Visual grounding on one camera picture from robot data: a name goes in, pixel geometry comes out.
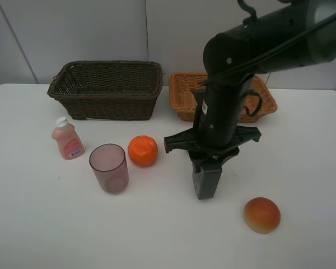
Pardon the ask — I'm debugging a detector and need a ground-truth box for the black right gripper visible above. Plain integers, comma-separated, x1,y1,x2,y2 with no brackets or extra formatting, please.
164,126,262,200

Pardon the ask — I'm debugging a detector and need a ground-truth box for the red yellow peach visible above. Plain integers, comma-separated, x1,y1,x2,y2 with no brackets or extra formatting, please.
244,197,281,234

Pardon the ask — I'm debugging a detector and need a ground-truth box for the orange tangerine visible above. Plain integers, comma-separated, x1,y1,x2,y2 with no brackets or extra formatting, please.
128,136,158,167

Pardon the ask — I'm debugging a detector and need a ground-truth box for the translucent purple plastic cup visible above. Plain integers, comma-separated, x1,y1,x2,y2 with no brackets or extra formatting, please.
89,143,129,194

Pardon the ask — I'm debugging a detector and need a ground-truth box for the pink bottle white cap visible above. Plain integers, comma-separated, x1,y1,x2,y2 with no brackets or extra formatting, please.
52,117,85,160

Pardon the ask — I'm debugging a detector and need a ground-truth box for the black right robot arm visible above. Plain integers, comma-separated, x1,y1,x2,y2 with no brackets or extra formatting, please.
164,1,336,200

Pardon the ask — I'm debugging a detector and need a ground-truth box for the light orange wicker basket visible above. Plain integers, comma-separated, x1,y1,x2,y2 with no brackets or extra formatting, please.
169,72,278,123

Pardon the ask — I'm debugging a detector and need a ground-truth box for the dark brown wicker basket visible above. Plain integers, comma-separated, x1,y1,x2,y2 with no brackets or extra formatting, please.
47,61,163,121

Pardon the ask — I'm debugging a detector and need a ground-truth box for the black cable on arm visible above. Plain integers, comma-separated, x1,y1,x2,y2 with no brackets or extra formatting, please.
236,0,269,117

